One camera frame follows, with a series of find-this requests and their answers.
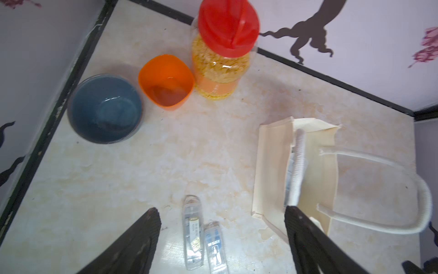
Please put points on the blue label compass case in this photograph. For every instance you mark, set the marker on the blue label compass case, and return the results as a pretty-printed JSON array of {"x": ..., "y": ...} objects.
[
  {"x": 214, "y": 247},
  {"x": 290, "y": 187}
]

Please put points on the cream canvas tote bag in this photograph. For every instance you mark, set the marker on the cream canvas tote bag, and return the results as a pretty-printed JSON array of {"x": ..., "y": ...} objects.
[{"x": 316, "y": 177}]

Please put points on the orange plastic cup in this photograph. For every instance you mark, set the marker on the orange plastic cup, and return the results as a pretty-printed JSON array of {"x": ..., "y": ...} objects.
[{"x": 166, "y": 81}]

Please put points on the gold label compass case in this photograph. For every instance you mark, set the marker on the gold label compass case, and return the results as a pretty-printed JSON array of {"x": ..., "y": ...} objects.
[{"x": 193, "y": 231}]

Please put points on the dark blue ceramic bowl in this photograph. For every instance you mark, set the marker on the dark blue ceramic bowl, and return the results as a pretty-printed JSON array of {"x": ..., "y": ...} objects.
[{"x": 105, "y": 109}]

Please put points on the red lid corn flake jar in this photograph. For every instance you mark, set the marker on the red lid corn flake jar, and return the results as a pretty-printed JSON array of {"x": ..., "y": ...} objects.
[{"x": 225, "y": 34}]

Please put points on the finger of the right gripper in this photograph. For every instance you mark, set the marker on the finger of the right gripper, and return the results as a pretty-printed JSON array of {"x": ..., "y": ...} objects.
[{"x": 411, "y": 268}]

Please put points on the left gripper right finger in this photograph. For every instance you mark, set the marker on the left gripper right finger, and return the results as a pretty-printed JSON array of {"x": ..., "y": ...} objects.
[{"x": 313, "y": 252}]

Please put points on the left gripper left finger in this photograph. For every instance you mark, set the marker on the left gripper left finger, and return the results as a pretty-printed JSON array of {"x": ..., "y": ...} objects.
[{"x": 133, "y": 252}]

